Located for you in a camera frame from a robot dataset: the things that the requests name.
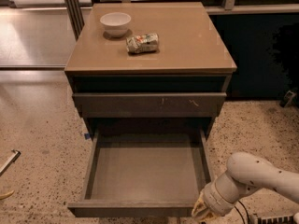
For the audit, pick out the grey drawer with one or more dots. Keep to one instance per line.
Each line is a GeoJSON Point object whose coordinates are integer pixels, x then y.
{"type": "Point", "coordinates": [149, 105]}
{"type": "Point", "coordinates": [144, 175]}

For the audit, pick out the crushed drink can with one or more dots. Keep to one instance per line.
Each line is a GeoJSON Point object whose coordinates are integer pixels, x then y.
{"type": "Point", "coordinates": [137, 44]}

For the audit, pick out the white ceramic bowl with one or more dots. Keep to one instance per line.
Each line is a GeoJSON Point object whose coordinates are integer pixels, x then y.
{"type": "Point", "coordinates": [116, 24]}

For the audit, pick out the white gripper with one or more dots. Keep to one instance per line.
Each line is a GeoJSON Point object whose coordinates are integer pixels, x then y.
{"type": "Point", "coordinates": [212, 199]}

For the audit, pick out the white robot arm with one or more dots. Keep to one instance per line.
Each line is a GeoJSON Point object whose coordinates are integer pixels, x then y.
{"type": "Point", "coordinates": [245, 174]}

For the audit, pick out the yellow object at left edge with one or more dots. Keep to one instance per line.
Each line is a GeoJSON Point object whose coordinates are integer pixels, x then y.
{"type": "Point", "coordinates": [6, 195]}

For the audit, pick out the dark object by wall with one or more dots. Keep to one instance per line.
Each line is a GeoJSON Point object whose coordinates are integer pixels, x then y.
{"type": "Point", "coordinates": [287, 99]}

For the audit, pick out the brown drawer cabinet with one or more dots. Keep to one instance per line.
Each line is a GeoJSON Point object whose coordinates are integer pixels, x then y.
{"type": "Point", "coordinates": [191, 56]}

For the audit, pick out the grey power strip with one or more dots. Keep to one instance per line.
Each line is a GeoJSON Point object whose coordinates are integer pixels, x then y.
{"type": "Point", "coordinates": [255, 219]}

